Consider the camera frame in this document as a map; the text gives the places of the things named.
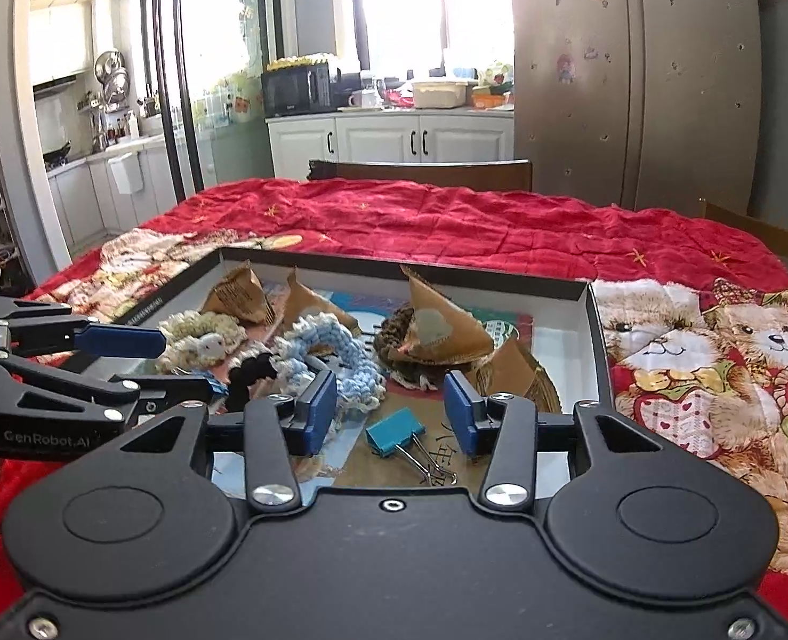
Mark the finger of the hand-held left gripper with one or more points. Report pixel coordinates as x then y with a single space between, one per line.
124 341
167 391

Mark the brown pyramid packet grey patch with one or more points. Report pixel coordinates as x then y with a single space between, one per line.
447 330

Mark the window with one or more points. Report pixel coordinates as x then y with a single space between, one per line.
427 6

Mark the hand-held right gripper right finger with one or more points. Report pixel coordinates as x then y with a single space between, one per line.
460 420

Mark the black shallow box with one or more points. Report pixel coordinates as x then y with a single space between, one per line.
367 270

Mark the black microwave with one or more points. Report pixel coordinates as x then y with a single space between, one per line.
297 90

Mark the white kitchen cabinet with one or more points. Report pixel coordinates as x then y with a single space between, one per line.
380 143

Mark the silver refrigerator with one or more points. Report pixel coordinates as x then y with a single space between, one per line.
634 80

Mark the white cup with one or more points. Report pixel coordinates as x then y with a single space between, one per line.
364 100

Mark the black and white crochet scrunchie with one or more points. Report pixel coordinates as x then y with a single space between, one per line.
254 377

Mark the brown crochet scrunchie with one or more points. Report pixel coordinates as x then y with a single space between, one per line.
394 330

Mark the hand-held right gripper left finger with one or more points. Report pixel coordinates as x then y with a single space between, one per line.
321 413

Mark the red printed blanket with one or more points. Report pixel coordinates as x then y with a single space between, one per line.
434 220

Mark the orange container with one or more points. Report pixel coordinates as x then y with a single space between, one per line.
492 100

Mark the teal binder clip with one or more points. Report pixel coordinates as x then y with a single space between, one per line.
394 433

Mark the brown pyramid packet text print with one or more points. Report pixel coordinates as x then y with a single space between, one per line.
241 297

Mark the cream crochet scrunchie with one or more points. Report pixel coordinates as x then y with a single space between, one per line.
194 321

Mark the cream plastic basin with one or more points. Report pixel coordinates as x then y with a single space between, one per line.
442 94

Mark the light blue crochet scrunchie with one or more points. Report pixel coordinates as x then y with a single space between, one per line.
341 363

